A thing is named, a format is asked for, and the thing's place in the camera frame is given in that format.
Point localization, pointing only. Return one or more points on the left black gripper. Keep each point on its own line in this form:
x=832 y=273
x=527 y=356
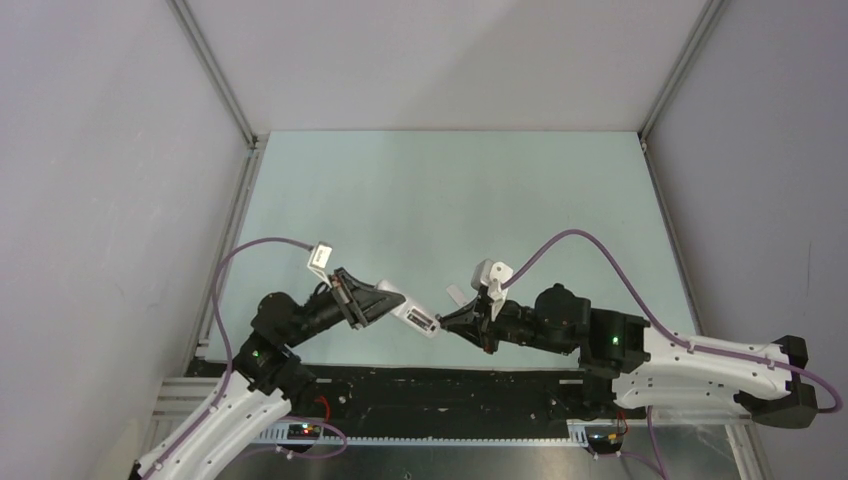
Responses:
x=361 y=303

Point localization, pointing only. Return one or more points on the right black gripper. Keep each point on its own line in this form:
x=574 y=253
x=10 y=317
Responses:
x=470 y=322

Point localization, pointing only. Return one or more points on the white battery cover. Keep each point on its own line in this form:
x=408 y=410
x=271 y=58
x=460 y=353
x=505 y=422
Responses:
x=457 y=295

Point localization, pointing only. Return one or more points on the white remote control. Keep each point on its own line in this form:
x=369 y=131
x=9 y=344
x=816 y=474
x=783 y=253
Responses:
x=409 y=302

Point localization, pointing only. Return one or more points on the AAA battery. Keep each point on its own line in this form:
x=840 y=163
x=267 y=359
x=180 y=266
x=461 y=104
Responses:
x=420 y=320

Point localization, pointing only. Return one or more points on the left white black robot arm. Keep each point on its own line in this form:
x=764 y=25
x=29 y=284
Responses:
x=265 y=380

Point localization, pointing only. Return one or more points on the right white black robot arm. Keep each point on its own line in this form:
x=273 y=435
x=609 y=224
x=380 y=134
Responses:
x=628 y=366

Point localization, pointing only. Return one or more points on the left controller board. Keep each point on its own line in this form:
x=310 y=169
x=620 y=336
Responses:
x=303 y=432

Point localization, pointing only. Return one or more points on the controller board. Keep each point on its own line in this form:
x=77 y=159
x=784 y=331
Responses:
x=604 y=445
x=303 y=432

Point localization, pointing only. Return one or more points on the right controller board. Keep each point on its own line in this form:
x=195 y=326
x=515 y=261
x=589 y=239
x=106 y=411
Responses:
x=604 y=445

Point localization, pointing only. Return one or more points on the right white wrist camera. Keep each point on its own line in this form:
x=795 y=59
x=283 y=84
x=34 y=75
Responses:
x=490 y=277

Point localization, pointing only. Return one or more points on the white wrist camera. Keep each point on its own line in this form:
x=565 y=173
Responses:
x=490 y=277
x=318 y=260

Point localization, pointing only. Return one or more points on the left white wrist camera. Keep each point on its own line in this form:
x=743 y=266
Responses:
x=318 y=260

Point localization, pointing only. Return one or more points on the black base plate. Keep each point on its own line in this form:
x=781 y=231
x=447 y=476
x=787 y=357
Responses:
x=458 y=403

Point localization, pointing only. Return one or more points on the grey slotted cable duct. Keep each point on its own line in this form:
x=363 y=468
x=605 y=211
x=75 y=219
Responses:
x=279 y=434

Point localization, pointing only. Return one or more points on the left aluminium frame rail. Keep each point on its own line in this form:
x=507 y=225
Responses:
x=252 y=142

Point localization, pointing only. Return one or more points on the aluminium frame rail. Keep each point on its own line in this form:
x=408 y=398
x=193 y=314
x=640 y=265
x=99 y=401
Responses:
x=252 y=142
x=708 y=19

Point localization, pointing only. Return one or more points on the right aluminium frame rail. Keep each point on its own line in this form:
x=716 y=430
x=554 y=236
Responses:
x=708 y=19

